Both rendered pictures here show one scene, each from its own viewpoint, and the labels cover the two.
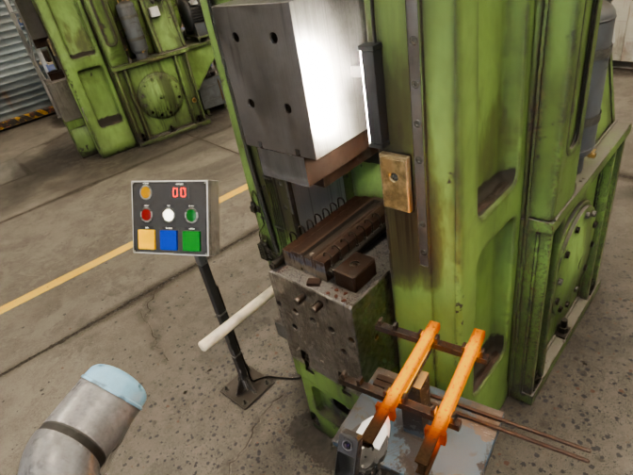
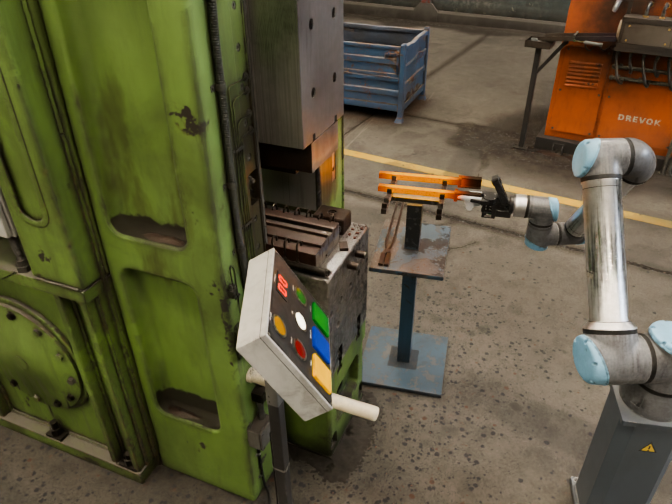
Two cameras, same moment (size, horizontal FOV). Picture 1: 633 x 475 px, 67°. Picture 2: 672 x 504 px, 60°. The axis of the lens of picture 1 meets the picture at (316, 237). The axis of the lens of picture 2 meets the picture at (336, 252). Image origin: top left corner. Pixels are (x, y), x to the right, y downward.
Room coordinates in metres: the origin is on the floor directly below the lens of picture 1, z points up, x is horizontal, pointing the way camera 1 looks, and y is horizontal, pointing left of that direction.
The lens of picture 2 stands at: (1.98, 1.56, 2.02)
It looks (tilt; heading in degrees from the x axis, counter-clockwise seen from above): 34 degrees down; 245
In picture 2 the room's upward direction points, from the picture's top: 1 degrees counter-clockwise
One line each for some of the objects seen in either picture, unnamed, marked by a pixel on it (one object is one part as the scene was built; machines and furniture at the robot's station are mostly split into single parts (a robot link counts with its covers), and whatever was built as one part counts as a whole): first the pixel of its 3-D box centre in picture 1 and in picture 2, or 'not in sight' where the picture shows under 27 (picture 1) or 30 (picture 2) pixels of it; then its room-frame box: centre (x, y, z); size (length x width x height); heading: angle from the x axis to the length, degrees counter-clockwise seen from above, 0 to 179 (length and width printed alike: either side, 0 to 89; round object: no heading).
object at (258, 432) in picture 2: (287, 327); (260, 430); (1.67, 0.22, 0.36); 0.09 x 0.07 x 0.12; 42
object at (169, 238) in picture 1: (169, 239); (319, 345); (1.56, 0.55, 1.01); 0.07 x 0.05 x 0.07; 67
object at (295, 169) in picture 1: (327, 139); (264, 136); (1.46, -0.10, 1.32); 0.42 x 0.20 x 0.10; 132
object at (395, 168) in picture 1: (396, 182); not in sight; (1.18, -0.25, 1.27); 0.09 x 0.02 x 0.17; 42
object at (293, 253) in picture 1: (342, 232); (272, 233); (1.46, -0.10, 0.96); 0.42 x 0.20 x 0.09; 132
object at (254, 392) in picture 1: (245, 381); not in sight; (1.68, 0.50, 0.05); 0.22 x 0.22 x 0.09; 42
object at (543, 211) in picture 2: not in sight; (541, 208); (0.45, 0.13, 0.92); 0.12 x 0.09 x 0.10; 141
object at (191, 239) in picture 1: (192, 240); (319, 320); (1.53, 0.46, 1.01); 0.07 x 0.05 x 0.07; 67
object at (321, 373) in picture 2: (147, 239); (320, 374); (1.60, 0.64, 1.01); 0.07 x 0.05 x 0.07; 67
